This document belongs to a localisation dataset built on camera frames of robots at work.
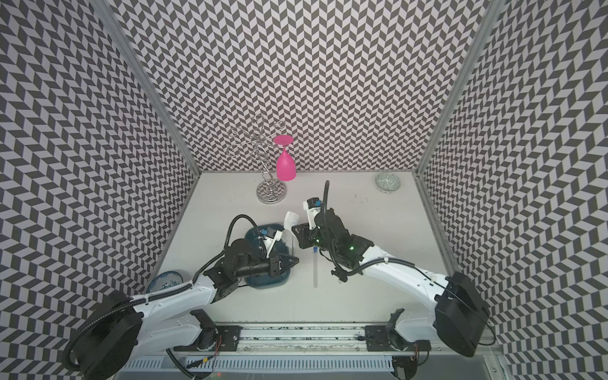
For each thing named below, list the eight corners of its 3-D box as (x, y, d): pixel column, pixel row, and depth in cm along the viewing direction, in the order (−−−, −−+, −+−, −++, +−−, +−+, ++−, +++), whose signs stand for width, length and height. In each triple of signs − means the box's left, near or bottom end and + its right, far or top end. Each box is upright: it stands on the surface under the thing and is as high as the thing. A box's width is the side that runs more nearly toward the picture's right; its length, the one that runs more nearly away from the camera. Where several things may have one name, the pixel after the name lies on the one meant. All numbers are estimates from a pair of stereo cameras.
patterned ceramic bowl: (376, 192, 112) (378, 185, 108) (373, 179, 117) (375, 172, 113) (399, 192, 112) (401, 185, 108) (395, 179, 117) (397, 172, 113)
